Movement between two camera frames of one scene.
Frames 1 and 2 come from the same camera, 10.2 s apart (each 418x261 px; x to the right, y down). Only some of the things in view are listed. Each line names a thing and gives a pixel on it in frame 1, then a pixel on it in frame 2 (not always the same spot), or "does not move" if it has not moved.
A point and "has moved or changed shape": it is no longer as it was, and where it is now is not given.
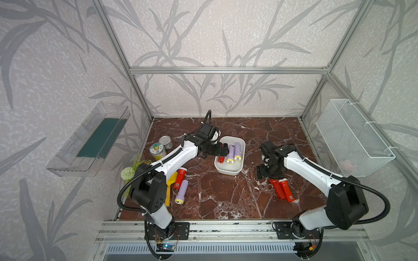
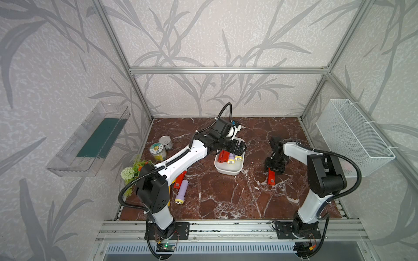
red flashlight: (289, 196) has moved or changed shape
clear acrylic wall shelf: (83, 154) does not move
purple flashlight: (237, 155) does not move
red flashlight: (277, 188) has moved or changed shape
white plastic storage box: (235, 168) does not move
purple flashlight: (231, 153) does not move
